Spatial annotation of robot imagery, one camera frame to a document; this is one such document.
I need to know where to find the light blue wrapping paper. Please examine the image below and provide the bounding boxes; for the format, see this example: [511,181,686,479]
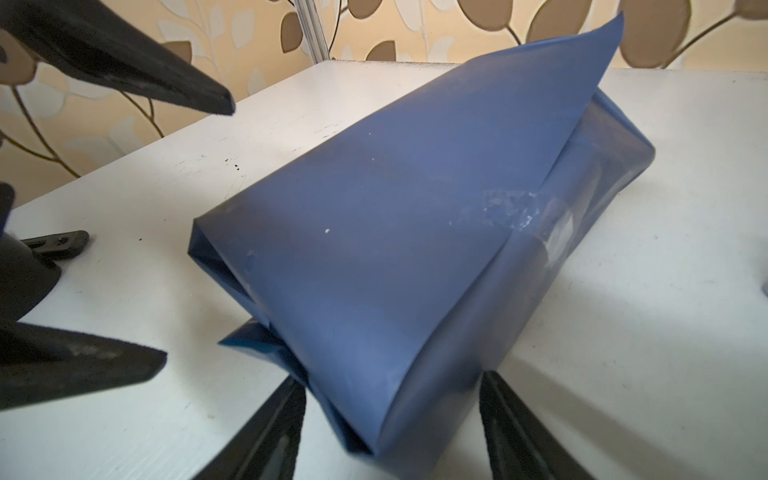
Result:
[188,15,655,479]

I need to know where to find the grey duct tape roll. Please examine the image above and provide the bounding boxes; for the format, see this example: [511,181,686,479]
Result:
[0,182,62,324]

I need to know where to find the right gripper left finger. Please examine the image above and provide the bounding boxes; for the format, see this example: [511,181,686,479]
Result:
[196,377,306,480]

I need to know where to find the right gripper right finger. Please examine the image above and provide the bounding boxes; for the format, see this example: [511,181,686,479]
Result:
[479,371,593,480]

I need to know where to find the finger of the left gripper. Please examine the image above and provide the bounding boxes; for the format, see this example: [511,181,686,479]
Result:
[1,0,236,116]
[1,322,167,410]

